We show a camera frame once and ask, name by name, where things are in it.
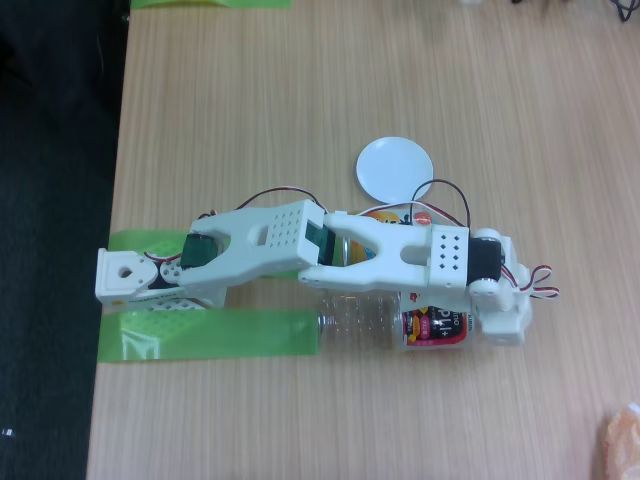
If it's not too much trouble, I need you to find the clear plastic bottle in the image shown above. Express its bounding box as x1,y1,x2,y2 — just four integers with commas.
313,289,482,354

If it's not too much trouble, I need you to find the orange aluminium bottle can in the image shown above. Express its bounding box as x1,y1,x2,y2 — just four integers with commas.
342,208,441,265

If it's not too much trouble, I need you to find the white round plate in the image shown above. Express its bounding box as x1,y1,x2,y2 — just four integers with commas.
355,135,435,206

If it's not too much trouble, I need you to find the green tape strip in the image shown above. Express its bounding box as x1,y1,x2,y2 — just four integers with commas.
98,307,321,364
108,228,301,279

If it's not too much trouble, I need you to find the red white black servo cable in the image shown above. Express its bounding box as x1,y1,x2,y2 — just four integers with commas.
499,264,560,300
408,178,472,231
237,184,329,214

